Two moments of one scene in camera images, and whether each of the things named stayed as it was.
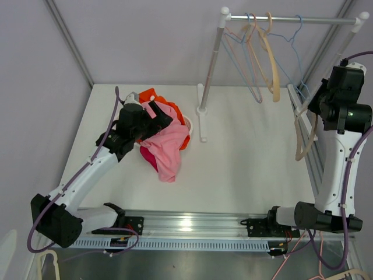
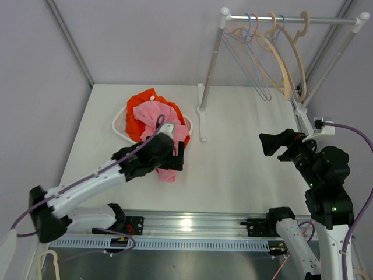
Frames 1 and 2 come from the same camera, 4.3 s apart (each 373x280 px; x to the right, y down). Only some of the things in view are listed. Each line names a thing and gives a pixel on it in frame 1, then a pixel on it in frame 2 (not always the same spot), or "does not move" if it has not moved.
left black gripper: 158,123 -> 175,162
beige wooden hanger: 264,49 -> 268,37
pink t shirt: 166,144 does not move
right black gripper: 314,105 -> 288,137
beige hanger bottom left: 40,261 does not move
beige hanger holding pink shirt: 300,115 -> 293,42
